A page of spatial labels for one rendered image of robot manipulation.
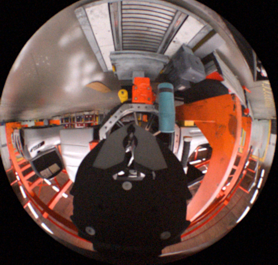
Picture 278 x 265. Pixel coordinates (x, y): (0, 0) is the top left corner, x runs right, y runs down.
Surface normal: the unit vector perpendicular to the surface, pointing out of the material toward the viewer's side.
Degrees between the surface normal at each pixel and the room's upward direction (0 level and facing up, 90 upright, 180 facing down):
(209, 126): 90
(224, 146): 90
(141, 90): 90
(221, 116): 90
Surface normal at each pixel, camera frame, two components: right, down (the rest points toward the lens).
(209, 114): -0.99, 0.02
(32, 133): 0.85, -0.23
